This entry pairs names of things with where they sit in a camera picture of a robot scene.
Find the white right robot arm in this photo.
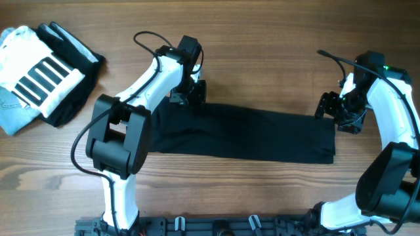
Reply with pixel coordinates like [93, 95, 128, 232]
[307, 50, 419, 235]

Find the folded grey shirt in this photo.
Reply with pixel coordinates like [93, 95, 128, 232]
[1, 87, 40, 136]

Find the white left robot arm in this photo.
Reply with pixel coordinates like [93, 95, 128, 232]
[86, 35, 205, 235]

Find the black polo shirt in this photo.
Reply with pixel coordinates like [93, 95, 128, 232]
[150, 98, 335, 165]

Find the folded black shirt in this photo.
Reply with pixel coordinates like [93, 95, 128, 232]
[36, 22, 105, 127]

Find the folded white striped shirt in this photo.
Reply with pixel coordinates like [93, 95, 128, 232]
[1, 26, 85, 118]

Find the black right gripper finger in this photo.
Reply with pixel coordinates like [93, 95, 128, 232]
[323, 92, 340, 118]
[314, 93, 328, 119]

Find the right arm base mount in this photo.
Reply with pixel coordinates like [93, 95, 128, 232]
[312, 199, 363, 230]

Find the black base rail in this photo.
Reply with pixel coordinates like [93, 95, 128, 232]
[74, 214, 367, 236]

